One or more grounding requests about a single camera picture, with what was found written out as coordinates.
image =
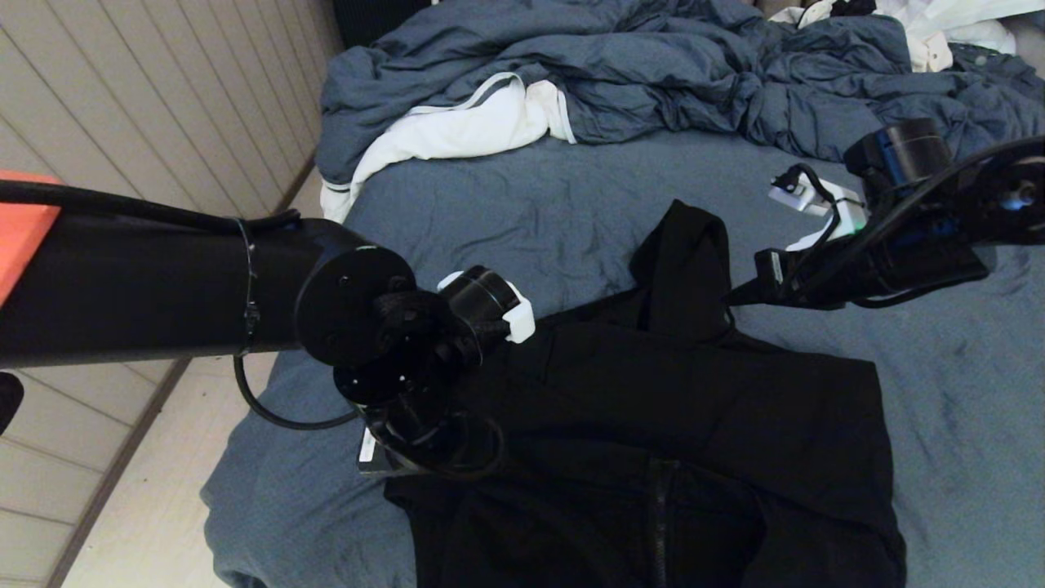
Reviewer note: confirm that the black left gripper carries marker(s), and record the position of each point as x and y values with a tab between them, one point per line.
424	384

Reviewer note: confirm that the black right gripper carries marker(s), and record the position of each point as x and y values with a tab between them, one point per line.
898	253

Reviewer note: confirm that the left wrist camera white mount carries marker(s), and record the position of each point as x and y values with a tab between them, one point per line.
518	318

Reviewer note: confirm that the black zip hoodie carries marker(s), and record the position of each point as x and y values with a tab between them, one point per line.
653	425

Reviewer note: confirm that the small black garment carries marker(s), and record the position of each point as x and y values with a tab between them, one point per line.
853	6

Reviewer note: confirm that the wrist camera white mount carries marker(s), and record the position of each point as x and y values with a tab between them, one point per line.
849	214
518	318

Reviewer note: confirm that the blue bed sheet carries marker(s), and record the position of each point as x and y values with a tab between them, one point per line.
531	212

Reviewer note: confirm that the white blanket with grey stripe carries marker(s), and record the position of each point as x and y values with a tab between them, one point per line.
457	129

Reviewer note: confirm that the crumpled blue duvet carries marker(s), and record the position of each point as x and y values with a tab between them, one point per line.
653	65

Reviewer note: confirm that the white crumpled clothes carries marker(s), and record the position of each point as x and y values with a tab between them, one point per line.
939	23

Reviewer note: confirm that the blue denim shirt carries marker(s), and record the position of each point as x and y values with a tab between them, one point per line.
992	69

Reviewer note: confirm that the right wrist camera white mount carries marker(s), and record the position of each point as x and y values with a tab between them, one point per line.
849	214

